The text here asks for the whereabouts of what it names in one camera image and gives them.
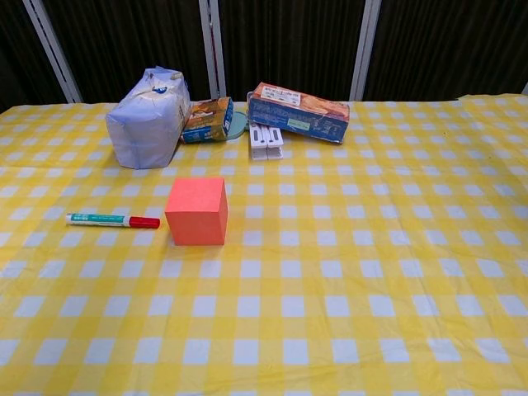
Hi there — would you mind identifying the pink cube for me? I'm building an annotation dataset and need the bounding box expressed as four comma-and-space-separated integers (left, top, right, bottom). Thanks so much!
163, 177, 229, 247

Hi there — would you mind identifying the yellow white checkered tablecloth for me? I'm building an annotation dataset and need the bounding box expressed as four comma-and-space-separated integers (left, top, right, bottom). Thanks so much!
0, 93, 528, 396

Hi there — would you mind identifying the pale blue paper bag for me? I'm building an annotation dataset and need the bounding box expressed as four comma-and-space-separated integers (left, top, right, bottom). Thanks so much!
105, 65, 192, 170

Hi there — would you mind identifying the black pleated curtain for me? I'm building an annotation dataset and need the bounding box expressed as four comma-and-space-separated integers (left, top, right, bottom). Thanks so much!
0, 0, 528, 113

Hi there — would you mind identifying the teal round lid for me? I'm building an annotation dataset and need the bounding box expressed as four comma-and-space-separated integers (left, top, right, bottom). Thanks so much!
227, 111, 249, 142

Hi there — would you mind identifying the small orange blue carton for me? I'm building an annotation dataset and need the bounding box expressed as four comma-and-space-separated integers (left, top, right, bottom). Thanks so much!
180, 97, 235, 144

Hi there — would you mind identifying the long orange blue biscuit box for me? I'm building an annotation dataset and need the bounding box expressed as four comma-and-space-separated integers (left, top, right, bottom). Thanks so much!
246, 81, 351, 145

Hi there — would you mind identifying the white marker with red cap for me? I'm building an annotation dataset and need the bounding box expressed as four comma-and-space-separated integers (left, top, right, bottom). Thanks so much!
65, 212, 161, 229

